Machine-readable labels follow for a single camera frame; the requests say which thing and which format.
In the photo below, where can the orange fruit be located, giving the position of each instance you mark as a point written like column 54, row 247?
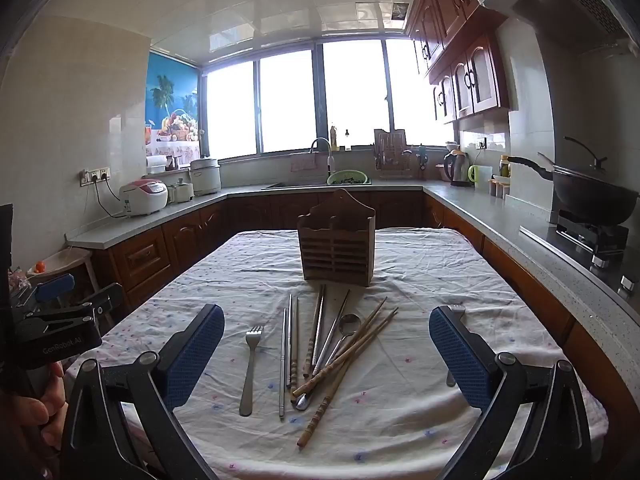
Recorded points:
column 40, row 267

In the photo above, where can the steel fork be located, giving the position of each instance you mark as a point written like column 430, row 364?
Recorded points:
column 450, row 380
column 250, row 360

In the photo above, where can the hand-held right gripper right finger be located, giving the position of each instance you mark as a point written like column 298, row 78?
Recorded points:
column 460, row 355

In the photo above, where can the green cup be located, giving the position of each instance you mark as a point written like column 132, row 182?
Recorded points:
column 477, row 175

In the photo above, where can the dish drying rack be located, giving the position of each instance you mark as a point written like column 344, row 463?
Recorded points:
column 392, row 152

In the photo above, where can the pink white rice cooker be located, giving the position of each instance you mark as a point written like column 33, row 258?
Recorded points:
column 145, row 197

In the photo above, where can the wooden cabinets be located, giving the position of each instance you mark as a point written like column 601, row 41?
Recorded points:
column 145, row 260
column 450, row 10

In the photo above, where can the wooden chopstick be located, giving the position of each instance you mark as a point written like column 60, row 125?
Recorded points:
column 350, row 337
column 312, row 430

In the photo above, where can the wall socket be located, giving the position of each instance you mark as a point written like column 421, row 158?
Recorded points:
column 95, row 175
column 481, row 142

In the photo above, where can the green colander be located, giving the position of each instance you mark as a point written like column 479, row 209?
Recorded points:
column 347, row 177

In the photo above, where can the person's left hand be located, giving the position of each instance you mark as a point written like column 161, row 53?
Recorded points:
column 47, row 402

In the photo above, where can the range hood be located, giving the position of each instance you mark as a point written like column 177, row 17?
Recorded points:
column 565, row 0

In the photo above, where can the wooden utensil holder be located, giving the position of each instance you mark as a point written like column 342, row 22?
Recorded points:
column 335, row 245

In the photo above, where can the pink dishcloth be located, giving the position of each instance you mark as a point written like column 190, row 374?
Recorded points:
column 306, row 163

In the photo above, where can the steel faucet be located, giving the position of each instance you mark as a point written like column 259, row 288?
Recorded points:
column 329, row 160

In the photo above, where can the kitchen window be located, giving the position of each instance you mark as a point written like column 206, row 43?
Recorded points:
column 285, row 100

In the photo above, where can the wooden upper cabinets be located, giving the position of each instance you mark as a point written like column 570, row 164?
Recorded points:
column 450, row 10

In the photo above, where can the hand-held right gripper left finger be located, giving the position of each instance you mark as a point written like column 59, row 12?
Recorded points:
column 200, row 350

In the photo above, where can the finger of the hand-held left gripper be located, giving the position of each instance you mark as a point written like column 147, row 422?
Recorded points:
column 55, row 287
column 102, row 302

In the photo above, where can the large white rice cooker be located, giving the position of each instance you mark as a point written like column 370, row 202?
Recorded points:
column 205, row 176

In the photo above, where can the spice jars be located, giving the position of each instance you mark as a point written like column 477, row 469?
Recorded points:
column 500, row 187

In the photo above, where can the dark metal stand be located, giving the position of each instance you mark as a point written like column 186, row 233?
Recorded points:
column 422, row 160

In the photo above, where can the black wok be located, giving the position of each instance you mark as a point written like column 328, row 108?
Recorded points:
column 590, row 195

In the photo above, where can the wooden lower cabinets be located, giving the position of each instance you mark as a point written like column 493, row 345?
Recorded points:
column 145, row 260

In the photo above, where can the small white cooker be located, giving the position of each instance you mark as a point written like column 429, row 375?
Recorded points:
column 180, row 192

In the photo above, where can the kitchen sink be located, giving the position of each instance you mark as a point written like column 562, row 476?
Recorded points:
column 295, row 185

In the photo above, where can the electric kettle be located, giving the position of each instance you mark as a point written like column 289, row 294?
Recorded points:
column 457, row 167

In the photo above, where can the yellow lid jar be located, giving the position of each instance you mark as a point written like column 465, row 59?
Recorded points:
column 505, row 166

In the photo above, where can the floral tablecloth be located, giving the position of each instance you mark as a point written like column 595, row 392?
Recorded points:
column 390, row 410

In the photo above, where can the metal chopstick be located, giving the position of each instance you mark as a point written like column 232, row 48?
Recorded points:
column 283, row 360
column 332, row 330
column 289, row 340

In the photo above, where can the yellow bottle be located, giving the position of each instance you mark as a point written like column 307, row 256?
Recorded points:
column 334, row 137

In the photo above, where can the gas stove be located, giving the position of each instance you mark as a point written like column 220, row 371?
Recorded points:
column 590, row 240

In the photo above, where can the white stool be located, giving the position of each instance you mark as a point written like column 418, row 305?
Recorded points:
column 60, row 260

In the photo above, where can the tropical fruit wall poster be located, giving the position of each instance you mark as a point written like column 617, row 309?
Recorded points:
column 172, row 105

